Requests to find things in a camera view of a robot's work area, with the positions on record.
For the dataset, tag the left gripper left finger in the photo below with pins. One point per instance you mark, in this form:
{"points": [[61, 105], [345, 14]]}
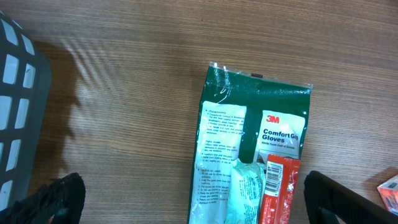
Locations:
{"points": [[60, 202]]}

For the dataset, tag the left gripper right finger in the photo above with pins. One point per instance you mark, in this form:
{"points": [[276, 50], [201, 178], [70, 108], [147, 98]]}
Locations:
{"points": [[328, 202]]}

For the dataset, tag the small red patterned box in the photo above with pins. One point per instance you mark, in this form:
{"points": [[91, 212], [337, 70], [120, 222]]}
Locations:
{"points": [[389, 194]]}

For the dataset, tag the red snack stick packet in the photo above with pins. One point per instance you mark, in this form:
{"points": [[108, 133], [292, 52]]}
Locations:
{"points": [[281, 179]]}

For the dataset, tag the light green wipes sachet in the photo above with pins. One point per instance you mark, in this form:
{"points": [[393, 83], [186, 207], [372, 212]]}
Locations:
{"points": [[245, 193]]}

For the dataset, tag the green 3M gloves package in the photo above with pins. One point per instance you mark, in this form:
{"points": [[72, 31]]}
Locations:
{"points": [[247, 117]]}

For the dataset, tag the dark grey mesh basket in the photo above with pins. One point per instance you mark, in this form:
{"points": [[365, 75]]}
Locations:
{"points": [[25, 83]]}

